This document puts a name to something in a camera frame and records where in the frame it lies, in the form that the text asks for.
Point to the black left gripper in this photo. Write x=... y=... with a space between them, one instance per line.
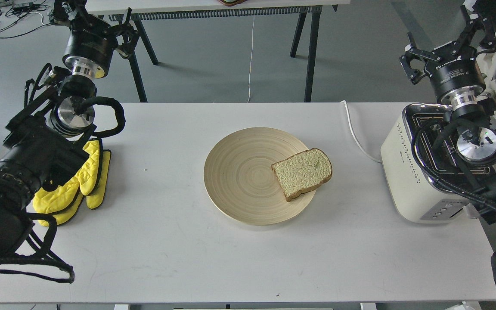
x=94 y=40

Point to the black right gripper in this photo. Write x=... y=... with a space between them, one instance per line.
x=457 y=73

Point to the slice of brown bread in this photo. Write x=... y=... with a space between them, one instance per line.
x=302 y=173

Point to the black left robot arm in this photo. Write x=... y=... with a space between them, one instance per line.
x=46 y=138

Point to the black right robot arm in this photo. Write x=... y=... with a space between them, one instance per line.
x=466 y=117

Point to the cream white toaster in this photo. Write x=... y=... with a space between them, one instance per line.
x=416 y=196

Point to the background table with black legs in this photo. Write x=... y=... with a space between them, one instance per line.
x=194 y=9

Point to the brown object on background table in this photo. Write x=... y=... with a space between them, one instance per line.
x=231 y=2

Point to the yellow oven mitt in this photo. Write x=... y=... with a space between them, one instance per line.
x=88 y=185

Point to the round wooden plate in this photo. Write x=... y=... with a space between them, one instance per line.
x=241 y=183

